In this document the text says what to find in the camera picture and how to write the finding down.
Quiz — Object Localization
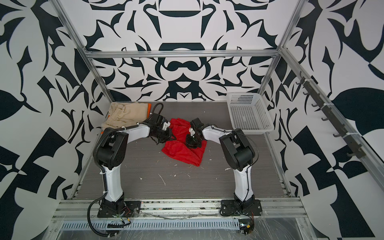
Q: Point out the red shorts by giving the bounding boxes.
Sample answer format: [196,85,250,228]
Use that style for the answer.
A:
[162,118,207,167]

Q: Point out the orange shorts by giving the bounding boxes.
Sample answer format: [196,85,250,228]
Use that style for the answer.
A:
[100,102,152,134]

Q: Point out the beige shorts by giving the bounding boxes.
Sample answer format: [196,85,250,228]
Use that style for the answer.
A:
[101,101,149,130]

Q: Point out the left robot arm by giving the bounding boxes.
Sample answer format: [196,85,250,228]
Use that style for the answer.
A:
[93,114,173,218]

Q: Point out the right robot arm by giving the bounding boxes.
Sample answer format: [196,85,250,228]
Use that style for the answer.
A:
[186,118,256,212]

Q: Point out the white laundry basket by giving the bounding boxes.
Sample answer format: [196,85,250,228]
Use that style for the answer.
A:
[227,93,274,135]

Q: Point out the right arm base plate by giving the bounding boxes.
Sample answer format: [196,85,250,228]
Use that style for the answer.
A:
[220,198,263,217]

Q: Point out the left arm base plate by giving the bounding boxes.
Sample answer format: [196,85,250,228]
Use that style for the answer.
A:
[97,200,142,218]

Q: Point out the white slotted cable duct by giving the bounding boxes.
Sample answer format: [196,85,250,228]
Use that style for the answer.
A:
[59,218,242,232]

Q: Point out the aluminium frame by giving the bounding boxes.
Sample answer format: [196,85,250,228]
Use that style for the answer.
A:
[53,1,384,240]

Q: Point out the black corrugated cable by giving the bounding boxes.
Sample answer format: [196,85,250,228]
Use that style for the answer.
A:
[86,191,133,238]

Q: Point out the wall hook rail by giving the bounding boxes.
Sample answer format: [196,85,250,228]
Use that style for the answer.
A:
[297,72,367,159]

